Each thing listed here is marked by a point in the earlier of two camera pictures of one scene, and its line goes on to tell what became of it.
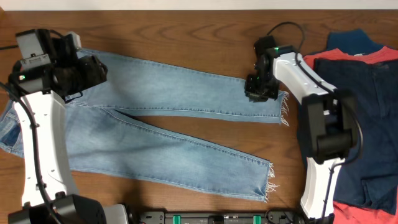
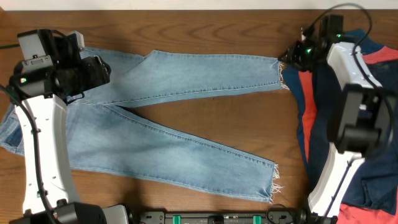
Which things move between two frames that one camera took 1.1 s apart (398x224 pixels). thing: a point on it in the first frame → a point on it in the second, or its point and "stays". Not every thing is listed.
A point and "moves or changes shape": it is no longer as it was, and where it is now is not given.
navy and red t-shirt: x=366 y=186 stays
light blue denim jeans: x=100 y=141 moves or changes shape
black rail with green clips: x=219 y=217 stays
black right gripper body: x=261 y=88 → x=303 y=58
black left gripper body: x=82 y=77 stays
